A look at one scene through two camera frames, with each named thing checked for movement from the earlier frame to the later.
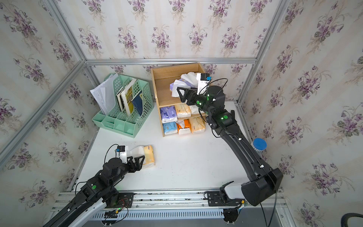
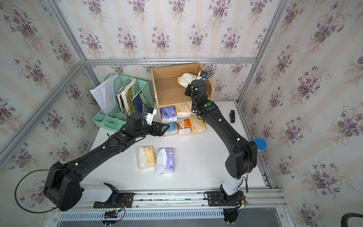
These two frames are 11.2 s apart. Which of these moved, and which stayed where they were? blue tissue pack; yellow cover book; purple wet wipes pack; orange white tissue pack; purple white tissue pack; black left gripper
Moved: black left gripper; purple white tissue pack
Stayed: yellow cover book; orange white tissue pack; blue tissue pack; purple wet wipes pack
